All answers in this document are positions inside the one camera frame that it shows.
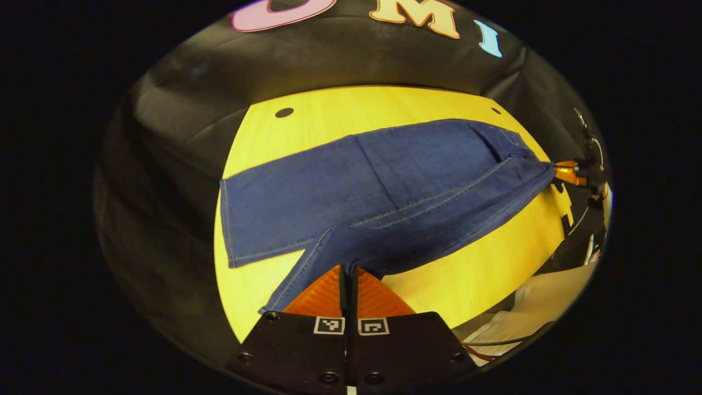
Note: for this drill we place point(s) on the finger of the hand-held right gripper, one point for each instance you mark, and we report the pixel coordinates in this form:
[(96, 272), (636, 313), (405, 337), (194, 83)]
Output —
[(567, 174)]

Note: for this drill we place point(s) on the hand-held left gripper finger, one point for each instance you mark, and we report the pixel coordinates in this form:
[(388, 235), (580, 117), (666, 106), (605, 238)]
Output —
[(343, 299), (354, 299)]

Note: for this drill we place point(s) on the blue jeans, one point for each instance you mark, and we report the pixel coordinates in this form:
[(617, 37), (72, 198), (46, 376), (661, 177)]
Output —
[(384, 186)]

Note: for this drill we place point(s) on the black backdrop cloth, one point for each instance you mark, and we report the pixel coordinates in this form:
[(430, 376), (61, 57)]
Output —
[(181, 137)]

